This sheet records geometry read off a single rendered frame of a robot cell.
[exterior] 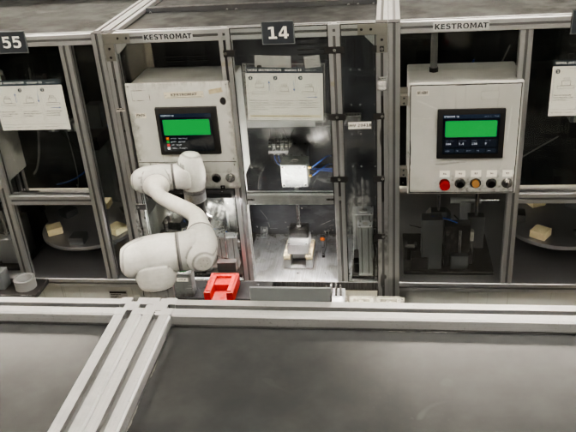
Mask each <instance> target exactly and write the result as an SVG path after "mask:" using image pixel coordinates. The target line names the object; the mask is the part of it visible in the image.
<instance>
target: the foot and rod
mask: <svg viewBox="0 0 576 432"><path fill-rule="evenodd" d="M296 216H297V222H296V223H291V225H290V229H289V233H290V238H309V223H301V214H300V205H296Z"/></svg>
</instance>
